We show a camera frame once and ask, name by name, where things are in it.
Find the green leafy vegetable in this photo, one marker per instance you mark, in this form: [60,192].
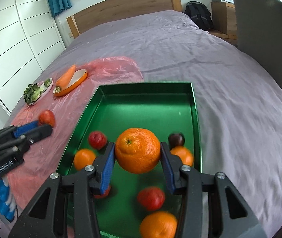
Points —
[33,92]

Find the orange oval dish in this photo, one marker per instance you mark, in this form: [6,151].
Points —
[78,77]

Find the carrot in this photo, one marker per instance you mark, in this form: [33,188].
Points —
[64,80]

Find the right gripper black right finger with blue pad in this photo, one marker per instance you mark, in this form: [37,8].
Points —
[229,213]

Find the blue white gloved hand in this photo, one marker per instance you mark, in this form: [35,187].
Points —
[7,201]

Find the black backpack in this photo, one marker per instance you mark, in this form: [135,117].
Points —
[200,15]

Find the grey chair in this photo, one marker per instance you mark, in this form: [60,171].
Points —
[259,32]

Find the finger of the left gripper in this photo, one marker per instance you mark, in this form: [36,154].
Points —
[17,130]
[30,137]

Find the dark plum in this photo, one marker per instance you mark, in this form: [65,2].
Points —
[175,140]

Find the pink plastic sheet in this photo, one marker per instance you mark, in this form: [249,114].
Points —
[43,157]

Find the purple bed cover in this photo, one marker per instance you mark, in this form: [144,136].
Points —
[239,104]

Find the white plate with greens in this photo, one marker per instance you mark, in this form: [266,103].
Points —
[41,90]

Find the white wardrobe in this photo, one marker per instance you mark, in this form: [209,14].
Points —
[29,42]

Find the wooden headboard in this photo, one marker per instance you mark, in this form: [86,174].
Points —
[112,10]

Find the wooden nightstand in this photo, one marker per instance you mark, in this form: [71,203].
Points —
[224,22]

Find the green metal tray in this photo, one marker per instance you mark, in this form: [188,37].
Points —
[163,108]

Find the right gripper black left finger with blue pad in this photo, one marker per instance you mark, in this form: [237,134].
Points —
[46,213]

